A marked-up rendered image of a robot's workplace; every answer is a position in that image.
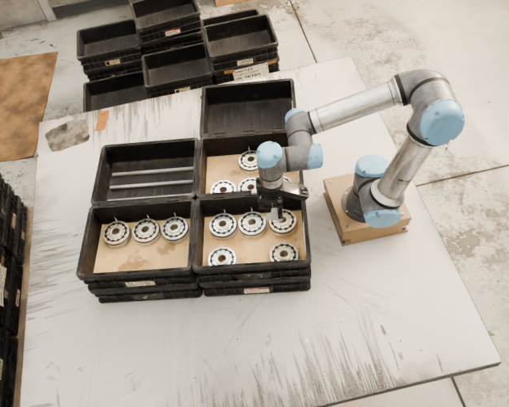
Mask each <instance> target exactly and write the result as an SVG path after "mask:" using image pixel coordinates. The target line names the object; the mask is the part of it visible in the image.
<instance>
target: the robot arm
mask: <svg viewBox="0 0 509 407"><path fill-rule="evenodd" d="M397 105H398V106H401V107H404V106H407V105H411V107H412V110H413V113H412V115H411V117H410V119H409V120H408V122H407V124H406V131H407V134H406V137H405V138H404V140H403V142H402V143H401V145H400V146H399V148H398V151H397V152H396V153H395V155H394V156H393V159H392V161H391V162H390V163H389V162H388V161H387V160H386V159H385V158H384V157H380V156H379V155H376V154H369V155H365V156H363V157H361V158H360V159H359V160H358V161H357V162H356V164H355V174H354V181H353V187H352V189H350V191H349V192H348V194H347V207H348V209H349V210H350V212H352V213H353V214H354V215H356V216H358V217H361V218H364V219H365V221H366V223H367V224H368V225H369V226H371V227H373V228H386V227H389V226H392V225H394V224H396V223H397V222H398V221H399V220H400V219H401V213H400V212H399V208H400V207H401V206H402V204H403V202H404V200H405V193H404V192H405V190H406V188H407V187H408V186H409V185H410V183H411V181H412V180H413V178H414V176H415V175H416V174H417V173H418V171H419V169H420V168H421V166H422V165H423V163H424V162H425V160H426V159H427V157H428V155H429V154H430V152H431V151H432V150H433V148H434V147H438V146H441V145H446V144H447V143H449V142H450V140H455V139H456V138H457V137H458V136H459V135H460V134H461V132H462V130H463V128H464V126H465V116H464V112H463V109H462V107H461V105H460V104H459V103H458V101H457V99H456V96H455V94H454V92H453V90H452V87H451V85H450V82H449V80H448V79H447V78H446V77H445V76H444V75H443V74H441V73H440V72H438V71H435V70H432V69H413V70H408V71H405V72H402V73H398V74H395V75H393V76H392V77H391V79H390V80H389V81H388V82H384V83H381V84H380V85H377V86H374V87H371V88H368V89H367V90H362V91H361V92H358V93H355V94H352V95H349V96H347V97H345V98H342V99H339V100H336V101H334V102H332V103H328V104H326V105H323V106H321V107H317V108H315V109H313V110H310V111H305V110H304V109H302V108H294V109H292V110H290V111H289V112H288V113H287V114H286V116H285V129H286V132H287V137H288V147H282V148H281V147H280V146H279V145H278V144H277V143H275V142H272V141H267V142H264V143H262V144H261V145H260V146H259V147H258V149H257V152H256V162H257V165H258V170H259V178H255V181H256V190H257V197H258V206H259V210H271V213H269V214H267V215H265V218H266V219H267V220H278V221H279V223H281V222H282V220H283V213H282V207H283V196H285V197H289V198H293V199H299V200H303V201H306V200H307V199H308V198H309V188H308V187H306V186H302V185H299V184H295V183H290V182H286V181H284V173H286V172H293V171H300V170H312V169H317V168H321V167H322V165H323V153H322V147H321V145H320V144H319V143H317V144H315V143H313V138H312V135H315V134H318V133H320V132H324V131H326V130H329V129H332V128H335V127H338V126H340V125H343V124H346V123H349V122H351V121H354V120H357V119H360V118H363V117H365V116H368V115H371V114H374V113H377V112H379V111H383V110H385V109H388V108H391V107H394V106H397ZM271 208H272V209H271ZM276 210H277V213H276Z"/></svg>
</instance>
